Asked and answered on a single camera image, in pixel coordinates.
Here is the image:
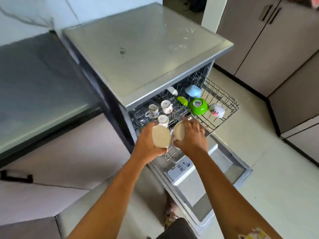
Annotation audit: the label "grey wire dishwasher rack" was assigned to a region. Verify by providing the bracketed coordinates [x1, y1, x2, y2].
[129, 68, 240, 161]

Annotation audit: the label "person's right hand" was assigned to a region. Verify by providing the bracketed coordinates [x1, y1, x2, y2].
[172, 116, 209, 157]

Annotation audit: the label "large green bowl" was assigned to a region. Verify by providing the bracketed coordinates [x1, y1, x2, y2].
[189, 98, 208, 116]

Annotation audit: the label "cream ceramic cup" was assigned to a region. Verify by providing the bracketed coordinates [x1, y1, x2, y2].
[152, 124, 172, 149]
[170, 121, 186, 145]

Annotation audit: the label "person's left forearm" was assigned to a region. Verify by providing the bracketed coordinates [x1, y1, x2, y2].
[67, 153, 160, 239]

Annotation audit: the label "black cabinet handle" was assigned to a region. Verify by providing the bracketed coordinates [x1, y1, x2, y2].
[0, 170, 34, 184]

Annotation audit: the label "floral clothing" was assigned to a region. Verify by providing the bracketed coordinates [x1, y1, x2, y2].
[163, 197, 180, 228]

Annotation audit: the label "light blue bowl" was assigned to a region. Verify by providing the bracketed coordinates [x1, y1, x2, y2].
[185, 85, 202, 98]

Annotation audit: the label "beige low cabinet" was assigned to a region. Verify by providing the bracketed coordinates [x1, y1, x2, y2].
[267, 51, 319, 168]

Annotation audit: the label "silver dishwasher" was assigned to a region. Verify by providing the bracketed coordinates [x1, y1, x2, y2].
[62, 2, 235, 157]

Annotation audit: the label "black door handle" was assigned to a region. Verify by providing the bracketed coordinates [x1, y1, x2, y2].
[259, 4, 274, 22]
[269, 7, 282, 25]

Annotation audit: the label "beige cabinet door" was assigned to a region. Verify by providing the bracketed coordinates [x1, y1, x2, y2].
[234, 0, 319, 98]
[216, 0, 283, 75]

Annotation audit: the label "pink cloth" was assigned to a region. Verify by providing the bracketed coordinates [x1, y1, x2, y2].
[285, 0, 319, 8]

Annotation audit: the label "dark grey shorts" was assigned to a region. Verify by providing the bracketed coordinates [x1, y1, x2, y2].
[155, 218, 200, 239]

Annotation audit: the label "small white printed cup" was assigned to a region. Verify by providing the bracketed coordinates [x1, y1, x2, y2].
[145, 104, 160, 119]
[160, 100, 173, 114]
[158, 115, 170, 128]

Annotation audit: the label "person's right forearm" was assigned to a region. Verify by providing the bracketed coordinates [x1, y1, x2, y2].
[182, 150, 284, 239]

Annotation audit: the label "grey detergent dispenser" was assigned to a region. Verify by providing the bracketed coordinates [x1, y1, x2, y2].
[166, 157, 197, 183]

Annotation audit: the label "beige cabinet with black handle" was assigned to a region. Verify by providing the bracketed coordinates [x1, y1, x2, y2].
[0, 113, 134, 225]

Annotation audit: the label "white cup with red print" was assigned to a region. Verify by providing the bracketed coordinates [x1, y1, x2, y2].
[208, 103, 226, 118]

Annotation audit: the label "open dishwasher door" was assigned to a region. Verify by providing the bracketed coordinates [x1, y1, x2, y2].
[147, 135, 254, 227]

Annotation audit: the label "dark steel counter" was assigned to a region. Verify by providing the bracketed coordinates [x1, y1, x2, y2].
[0, 30, 105, 167]

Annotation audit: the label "person's left hand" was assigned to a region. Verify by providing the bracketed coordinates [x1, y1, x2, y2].
[132, 122, 172, 159]

